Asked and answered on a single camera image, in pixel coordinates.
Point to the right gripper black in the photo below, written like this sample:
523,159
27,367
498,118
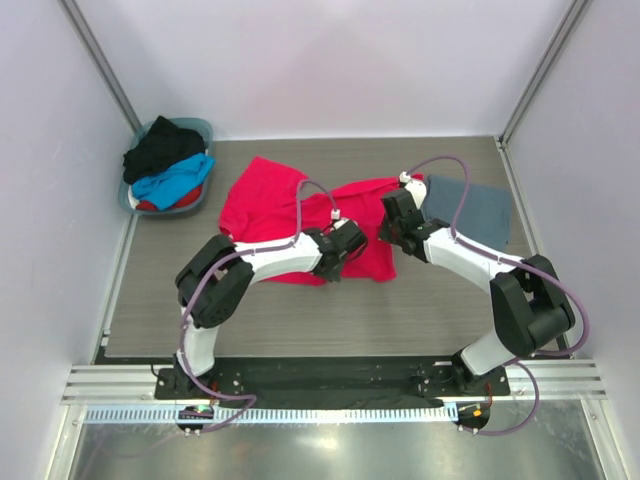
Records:
384,233

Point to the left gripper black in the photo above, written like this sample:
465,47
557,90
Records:
334,274

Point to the grey blue t shirt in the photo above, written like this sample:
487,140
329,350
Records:
486,213

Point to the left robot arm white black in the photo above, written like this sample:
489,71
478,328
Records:
211,286

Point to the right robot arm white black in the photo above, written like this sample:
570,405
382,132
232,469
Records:
528,306

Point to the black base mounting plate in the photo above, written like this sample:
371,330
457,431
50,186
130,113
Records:
329,382

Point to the red garment in basket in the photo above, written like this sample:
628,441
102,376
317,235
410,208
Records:
185,201

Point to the teal plastic laundry basket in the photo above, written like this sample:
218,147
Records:
206,131

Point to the bright blue t shirt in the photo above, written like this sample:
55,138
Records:
166,188

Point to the black t shirt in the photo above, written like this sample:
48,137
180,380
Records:
164,145

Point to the white garment in basket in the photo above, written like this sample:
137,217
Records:
133,202

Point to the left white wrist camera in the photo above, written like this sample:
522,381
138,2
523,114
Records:
337,221

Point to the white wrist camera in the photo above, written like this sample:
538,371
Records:
416,187
337,221

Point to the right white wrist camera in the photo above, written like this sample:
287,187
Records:
416,187

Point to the white slotted cable duct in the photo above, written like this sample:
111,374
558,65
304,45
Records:
192,415

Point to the aluminium front rail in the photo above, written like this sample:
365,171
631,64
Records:
556,380

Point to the right aluminium frame post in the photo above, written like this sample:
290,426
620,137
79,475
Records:
560,38

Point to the aluminium frame post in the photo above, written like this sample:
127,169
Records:
91,44
560,38

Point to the left aluminium frame post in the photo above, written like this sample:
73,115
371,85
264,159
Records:
91,44

